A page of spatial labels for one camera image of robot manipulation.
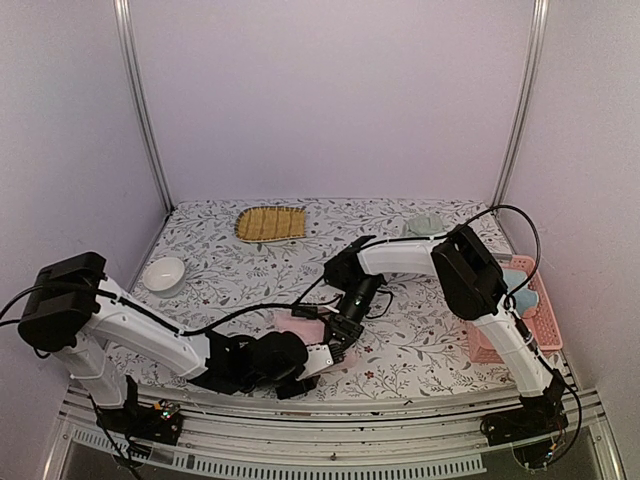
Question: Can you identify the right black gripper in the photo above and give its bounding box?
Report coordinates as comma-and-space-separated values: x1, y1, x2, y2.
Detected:
325, 275, 381, 356

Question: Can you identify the pink towel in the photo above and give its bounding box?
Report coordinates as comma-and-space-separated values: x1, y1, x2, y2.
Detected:
273, 311, 359, 373

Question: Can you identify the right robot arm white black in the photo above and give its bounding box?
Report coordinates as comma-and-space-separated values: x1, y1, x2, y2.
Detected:
323, 225, 568, 436

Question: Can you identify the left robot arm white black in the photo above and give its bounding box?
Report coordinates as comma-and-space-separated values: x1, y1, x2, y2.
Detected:
18, 252, 333, 434

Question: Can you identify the light green towel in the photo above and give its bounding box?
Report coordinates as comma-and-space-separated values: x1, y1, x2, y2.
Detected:
402, 213, 445, 237

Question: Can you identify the woven bamboo tray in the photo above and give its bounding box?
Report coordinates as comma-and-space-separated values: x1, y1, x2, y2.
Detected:
234, 206, 306, 243

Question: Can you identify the white ceramic bowl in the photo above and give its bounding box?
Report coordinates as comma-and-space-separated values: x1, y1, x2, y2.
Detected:
142, 257, 186, 299

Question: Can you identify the blue rolled towel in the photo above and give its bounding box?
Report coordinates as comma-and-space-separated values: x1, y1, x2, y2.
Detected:
503, 268, 539, 319

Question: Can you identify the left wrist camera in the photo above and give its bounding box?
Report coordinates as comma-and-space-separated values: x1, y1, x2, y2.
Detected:
300, 344, 350, 379

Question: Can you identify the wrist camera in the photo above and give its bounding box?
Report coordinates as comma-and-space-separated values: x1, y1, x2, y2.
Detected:
300, 344, 350, 379
291, 304, 339, 322

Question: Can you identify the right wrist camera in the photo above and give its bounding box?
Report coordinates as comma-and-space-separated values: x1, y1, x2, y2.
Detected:
291, 304, 339, 322

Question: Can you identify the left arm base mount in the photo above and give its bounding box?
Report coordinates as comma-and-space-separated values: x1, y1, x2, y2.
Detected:
96, 400, 184, 446

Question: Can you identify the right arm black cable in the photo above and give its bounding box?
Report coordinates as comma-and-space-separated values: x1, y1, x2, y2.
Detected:
294, 205, 542, 311

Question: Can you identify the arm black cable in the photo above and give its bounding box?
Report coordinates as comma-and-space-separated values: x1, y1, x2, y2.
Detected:
0, 279, 331, 351
294, 205, 542, 311

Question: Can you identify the aluminium front rail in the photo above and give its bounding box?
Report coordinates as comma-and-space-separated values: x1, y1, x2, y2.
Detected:
42, 384, 639, 479

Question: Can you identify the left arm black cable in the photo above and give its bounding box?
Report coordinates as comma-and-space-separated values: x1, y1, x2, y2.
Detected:
0, 279, 331, 351

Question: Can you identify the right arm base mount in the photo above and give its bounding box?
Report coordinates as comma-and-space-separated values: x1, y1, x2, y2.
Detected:
480, 407, 569, 446

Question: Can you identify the right aluminium frame post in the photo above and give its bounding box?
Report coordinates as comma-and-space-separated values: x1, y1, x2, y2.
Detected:
491, 0, 550, 205

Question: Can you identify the aluminium frame post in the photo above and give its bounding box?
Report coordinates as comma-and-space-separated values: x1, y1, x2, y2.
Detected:
113, 0, 175, 216
491, 0, 550, 205

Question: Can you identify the left aluminium frame post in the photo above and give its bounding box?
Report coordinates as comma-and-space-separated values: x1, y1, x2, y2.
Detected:
113, 0, 175, 216

